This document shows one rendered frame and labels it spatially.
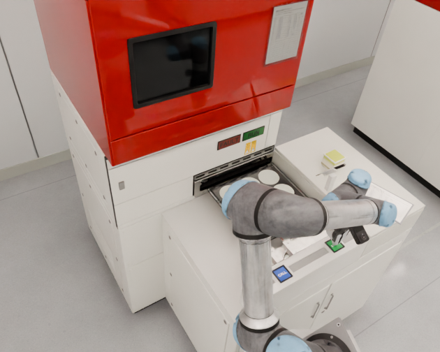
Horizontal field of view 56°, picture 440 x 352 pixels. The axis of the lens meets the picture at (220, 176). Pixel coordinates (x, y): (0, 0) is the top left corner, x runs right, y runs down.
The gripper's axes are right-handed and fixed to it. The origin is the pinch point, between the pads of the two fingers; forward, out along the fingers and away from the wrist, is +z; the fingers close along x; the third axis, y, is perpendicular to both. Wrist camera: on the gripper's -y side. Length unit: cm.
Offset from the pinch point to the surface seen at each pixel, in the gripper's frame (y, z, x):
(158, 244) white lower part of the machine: 59, 38, 48
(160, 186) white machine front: 59, -1, 45
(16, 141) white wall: 207, 68, 87
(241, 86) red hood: 54, -43, 13
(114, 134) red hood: 54, -39, 63
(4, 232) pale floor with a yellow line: 157, 98, 113
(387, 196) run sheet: 8.1, 0.8, -38.3
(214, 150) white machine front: 59, -10, 20
